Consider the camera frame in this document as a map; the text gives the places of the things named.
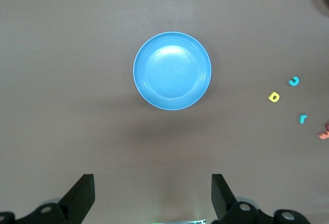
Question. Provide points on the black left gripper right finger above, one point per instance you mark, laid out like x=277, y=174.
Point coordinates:
x=223, y=201

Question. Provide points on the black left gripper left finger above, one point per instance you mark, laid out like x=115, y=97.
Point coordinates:
x=77, y=198

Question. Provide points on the teal letter r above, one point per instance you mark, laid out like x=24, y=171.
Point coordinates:
x=301, y=120

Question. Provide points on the yellow letter a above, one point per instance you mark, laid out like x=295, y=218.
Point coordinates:
x=270, y=96

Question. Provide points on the teal letter c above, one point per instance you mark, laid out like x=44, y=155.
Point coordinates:
x=297, y=80

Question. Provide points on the orange letter t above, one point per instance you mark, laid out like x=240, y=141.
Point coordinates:
x=324, y=135

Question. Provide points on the dark red letter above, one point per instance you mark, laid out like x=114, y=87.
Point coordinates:
x=327, y=127

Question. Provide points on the blue plate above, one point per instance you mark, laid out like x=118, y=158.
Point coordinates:
x=172, y=71

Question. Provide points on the brown table cover sheet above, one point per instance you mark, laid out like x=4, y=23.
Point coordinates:
x=77, y=54

